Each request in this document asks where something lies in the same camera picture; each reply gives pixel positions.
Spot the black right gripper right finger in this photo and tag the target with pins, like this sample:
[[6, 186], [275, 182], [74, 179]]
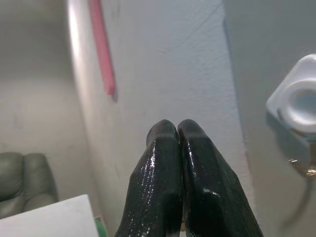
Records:
[[209, 187]]

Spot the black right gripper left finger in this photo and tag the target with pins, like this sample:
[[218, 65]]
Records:
[[155, 187]]

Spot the green plastic item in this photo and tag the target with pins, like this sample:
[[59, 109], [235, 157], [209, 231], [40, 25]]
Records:
[[100, 229]]

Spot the white plastic folding table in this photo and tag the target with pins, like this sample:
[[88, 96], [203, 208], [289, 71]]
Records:
[[49, 219]]

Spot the dark green leather sofa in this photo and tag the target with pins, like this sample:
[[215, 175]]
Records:
[[24, 180]]

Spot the white plastic wall hook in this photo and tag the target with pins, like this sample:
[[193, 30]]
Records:
[[291, 98]]

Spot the pink wall strip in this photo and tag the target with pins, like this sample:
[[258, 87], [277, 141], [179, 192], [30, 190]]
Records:
[[102, 49]]

